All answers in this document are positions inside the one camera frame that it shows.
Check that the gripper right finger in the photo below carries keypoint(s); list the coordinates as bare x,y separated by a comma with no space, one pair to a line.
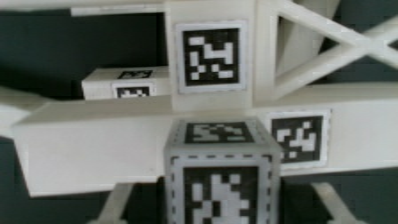
313,206

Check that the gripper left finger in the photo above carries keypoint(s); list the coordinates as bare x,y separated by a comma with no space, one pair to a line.
132,205

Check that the white tagged cube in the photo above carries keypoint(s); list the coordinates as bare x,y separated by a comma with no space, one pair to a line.
223,168

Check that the white chair back frame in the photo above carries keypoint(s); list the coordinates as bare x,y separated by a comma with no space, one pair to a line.
89,142

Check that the white chair leg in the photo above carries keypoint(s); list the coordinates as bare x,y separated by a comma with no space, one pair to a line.
127,83

